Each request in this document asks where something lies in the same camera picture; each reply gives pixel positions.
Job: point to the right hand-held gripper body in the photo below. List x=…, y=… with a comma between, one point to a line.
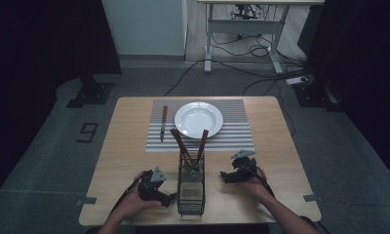
x=245, y=167

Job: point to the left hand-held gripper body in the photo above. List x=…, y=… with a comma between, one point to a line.
x=149, y=190

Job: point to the person's left hand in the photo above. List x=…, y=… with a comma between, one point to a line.
x=134, y=204

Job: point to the person's right hand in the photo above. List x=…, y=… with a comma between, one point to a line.
x=254, y=188

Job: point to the grey striped placemat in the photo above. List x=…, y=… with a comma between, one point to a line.
x=235, y=136

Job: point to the white round plate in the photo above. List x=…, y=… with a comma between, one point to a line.
x=198, y=119

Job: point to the grey tape marker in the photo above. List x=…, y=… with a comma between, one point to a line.
x=310, y=198
x=86, y=201

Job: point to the black stand base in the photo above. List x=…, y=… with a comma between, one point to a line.
x=92, y=92
x=316, y=96

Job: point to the white power strip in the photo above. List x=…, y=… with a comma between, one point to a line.
x=297, y=80

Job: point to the dark curtain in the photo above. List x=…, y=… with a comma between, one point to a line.
x=362, y=65
x=43, y=48

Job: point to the white cabinet panel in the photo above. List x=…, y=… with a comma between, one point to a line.
x=144, y=27

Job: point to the white metal frame desk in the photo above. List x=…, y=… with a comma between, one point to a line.
x=241, y=27

